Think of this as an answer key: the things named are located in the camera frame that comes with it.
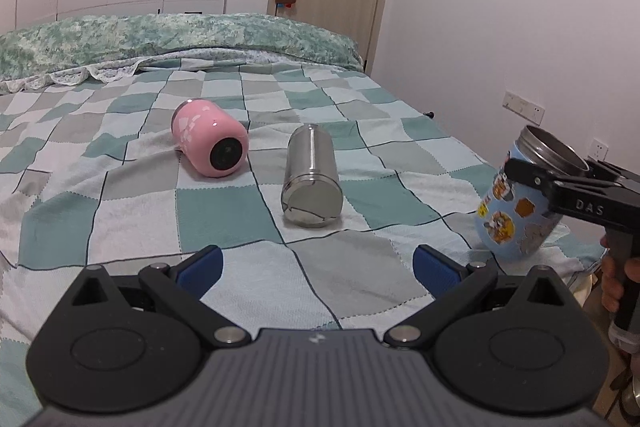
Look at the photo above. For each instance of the blue sticker-covered steel cup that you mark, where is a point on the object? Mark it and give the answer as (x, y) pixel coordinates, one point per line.
(513, 220)

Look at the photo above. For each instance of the checkered green grey bedsheet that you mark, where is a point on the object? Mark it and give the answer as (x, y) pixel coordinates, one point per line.
(91, 175)

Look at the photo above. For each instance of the pink ceramic mug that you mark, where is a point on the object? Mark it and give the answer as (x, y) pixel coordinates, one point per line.
(215, 143)

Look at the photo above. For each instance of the green floral duvet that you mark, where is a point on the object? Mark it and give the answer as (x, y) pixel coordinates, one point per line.
(92, 39)

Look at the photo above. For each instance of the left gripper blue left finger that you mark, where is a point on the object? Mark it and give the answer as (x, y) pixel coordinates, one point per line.
(177, 292)

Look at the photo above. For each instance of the right hand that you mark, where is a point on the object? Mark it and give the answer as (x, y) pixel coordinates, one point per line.
(612, 285)

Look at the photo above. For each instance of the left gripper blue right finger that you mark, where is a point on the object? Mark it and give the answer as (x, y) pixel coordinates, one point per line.
(458, 290)

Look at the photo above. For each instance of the stainless steel cylinder bottle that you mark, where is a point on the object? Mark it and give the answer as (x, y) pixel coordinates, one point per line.
(311, 194)

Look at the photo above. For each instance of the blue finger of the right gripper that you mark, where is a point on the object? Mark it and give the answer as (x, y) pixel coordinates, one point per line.
(597, 177)

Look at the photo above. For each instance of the white wall socket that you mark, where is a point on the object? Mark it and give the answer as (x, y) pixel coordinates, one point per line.
(523, 108)
(597, 150)

